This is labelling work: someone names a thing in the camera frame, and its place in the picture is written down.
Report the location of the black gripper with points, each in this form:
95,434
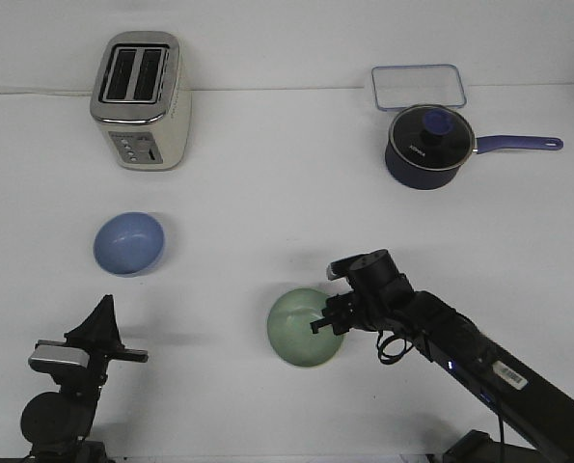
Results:
99,336
341,313

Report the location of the green bowl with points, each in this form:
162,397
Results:
289,331

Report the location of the blue bowl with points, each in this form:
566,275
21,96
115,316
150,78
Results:
129,244

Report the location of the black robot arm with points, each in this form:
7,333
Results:
381,300
58,424

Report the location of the dark blue saucepan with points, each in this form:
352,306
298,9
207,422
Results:
420,177

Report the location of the glass pot lid blue knob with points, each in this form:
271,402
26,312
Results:
431,137

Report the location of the silver cream two-slot toaster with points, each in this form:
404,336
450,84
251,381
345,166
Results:
142,100

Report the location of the clear blue-rimmed container lid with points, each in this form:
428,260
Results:
398,87

